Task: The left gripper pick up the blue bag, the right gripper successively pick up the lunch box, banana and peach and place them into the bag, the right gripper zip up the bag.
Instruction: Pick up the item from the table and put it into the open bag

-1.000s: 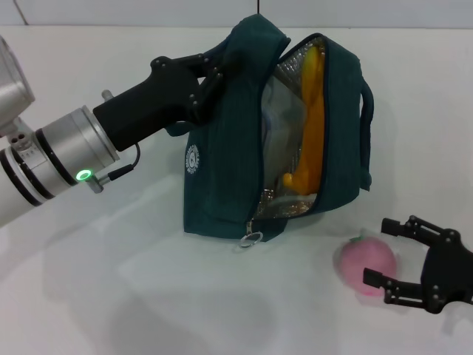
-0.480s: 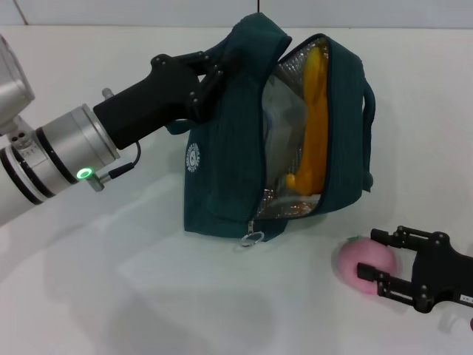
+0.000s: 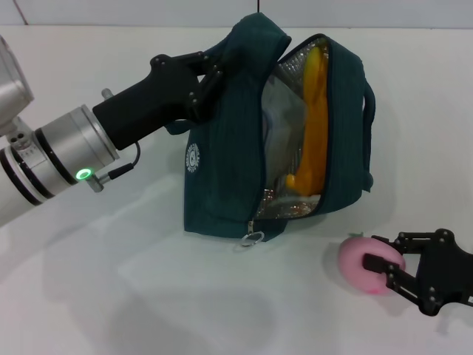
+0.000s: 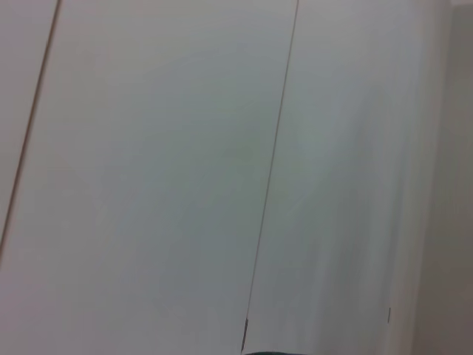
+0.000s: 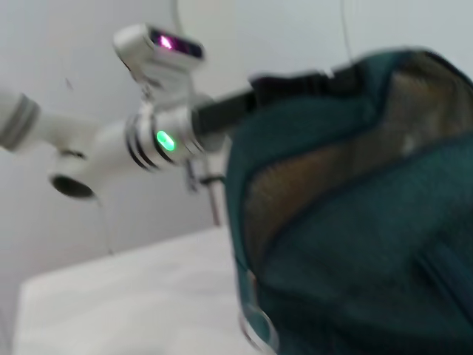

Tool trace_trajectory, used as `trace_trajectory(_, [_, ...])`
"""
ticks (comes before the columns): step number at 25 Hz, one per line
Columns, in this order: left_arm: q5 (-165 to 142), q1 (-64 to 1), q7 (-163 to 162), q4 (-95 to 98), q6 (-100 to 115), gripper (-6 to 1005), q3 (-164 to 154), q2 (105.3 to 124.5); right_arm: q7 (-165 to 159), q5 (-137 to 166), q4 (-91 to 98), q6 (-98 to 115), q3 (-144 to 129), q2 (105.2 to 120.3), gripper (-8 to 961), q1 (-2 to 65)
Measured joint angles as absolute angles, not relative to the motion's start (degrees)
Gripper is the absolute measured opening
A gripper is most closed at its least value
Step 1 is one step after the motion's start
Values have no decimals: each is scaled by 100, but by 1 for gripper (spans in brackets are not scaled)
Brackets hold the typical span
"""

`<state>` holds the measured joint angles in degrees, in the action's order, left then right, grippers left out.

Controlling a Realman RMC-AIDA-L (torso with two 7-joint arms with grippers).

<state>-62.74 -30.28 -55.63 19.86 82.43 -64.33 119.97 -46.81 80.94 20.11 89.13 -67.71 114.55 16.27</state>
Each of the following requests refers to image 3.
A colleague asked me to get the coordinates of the yellow banana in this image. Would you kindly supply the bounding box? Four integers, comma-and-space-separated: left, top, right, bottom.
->
285, 46, 330, 195

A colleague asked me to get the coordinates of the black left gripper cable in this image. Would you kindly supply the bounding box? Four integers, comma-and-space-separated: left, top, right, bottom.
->
88, 142, 141, 193

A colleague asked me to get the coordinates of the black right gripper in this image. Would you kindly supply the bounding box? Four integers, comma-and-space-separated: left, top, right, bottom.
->
363, 228, 473, 317

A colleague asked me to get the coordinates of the dark teal insulated bag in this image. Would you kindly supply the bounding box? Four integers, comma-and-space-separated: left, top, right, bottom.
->
164, 10, 377, 245

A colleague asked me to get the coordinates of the metal zipper pull ring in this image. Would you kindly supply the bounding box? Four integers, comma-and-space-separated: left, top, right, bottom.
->
239, 220, 265, 248

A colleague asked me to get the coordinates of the pink peach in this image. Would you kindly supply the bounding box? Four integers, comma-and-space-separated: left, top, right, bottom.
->
339, 231, 407, 296

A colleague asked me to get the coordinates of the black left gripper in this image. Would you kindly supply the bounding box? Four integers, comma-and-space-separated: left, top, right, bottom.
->
92, 50, 227, 151

